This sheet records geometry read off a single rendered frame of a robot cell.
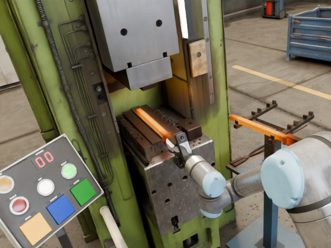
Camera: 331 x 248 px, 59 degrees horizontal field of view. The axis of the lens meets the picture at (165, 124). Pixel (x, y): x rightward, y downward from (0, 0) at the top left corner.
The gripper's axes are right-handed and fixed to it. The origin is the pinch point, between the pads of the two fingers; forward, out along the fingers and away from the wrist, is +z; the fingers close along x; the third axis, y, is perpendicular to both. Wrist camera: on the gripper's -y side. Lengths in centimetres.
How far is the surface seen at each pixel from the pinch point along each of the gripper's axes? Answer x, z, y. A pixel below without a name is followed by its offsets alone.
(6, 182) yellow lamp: -65, -12, -17
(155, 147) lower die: -6.8, 2.9, 4.0
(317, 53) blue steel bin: 336, 181, 90
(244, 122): 36.8, -8.3, 2.1
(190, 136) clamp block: 12.6, 2.9, 6.0
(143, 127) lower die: -5.2, 19.8, 2.0
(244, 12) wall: 540, 586, 113
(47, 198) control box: -56, -15, -6
